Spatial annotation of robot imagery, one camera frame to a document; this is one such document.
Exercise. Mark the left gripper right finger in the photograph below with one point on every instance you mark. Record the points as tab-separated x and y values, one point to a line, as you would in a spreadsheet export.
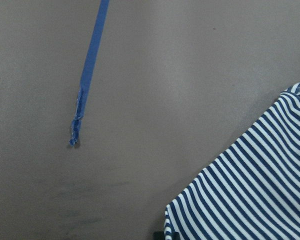
176	236

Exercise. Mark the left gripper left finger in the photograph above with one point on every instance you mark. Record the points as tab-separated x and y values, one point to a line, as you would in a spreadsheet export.
158	235

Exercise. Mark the striped polo shirt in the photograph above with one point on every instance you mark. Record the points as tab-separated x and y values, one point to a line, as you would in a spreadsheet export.
251	191

